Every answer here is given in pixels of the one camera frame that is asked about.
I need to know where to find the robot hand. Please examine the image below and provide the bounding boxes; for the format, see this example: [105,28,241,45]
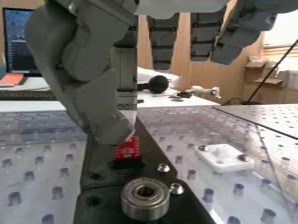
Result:
[24,0,298,146]

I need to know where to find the red pcb board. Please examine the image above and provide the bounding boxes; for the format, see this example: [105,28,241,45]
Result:
[114,134,142,162]

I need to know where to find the computer screen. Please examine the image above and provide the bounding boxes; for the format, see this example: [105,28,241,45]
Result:
[1,7,45,78]

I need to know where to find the clear box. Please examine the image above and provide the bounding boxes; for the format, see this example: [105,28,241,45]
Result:
[0,104,298,224]

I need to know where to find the black round device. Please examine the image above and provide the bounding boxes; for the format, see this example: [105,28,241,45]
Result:
[136,74,173,95]

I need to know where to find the small white jointed device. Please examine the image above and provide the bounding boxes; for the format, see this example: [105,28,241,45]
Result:
[190,85,222,100]

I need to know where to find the silver dome screw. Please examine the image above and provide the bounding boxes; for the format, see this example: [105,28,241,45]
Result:
[169,183,186,196]
[155,162,171,174]

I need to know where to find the black plate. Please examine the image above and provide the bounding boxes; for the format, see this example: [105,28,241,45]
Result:
[72,116,217,224]

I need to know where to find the steel bearing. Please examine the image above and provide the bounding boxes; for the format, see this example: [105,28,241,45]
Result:
[120,177,171,222]

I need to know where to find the cardboard box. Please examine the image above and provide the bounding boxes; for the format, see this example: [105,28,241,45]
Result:
[243,55,286,88]

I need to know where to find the white square mount block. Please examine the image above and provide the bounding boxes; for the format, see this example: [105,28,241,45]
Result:
[194,143,257,174]

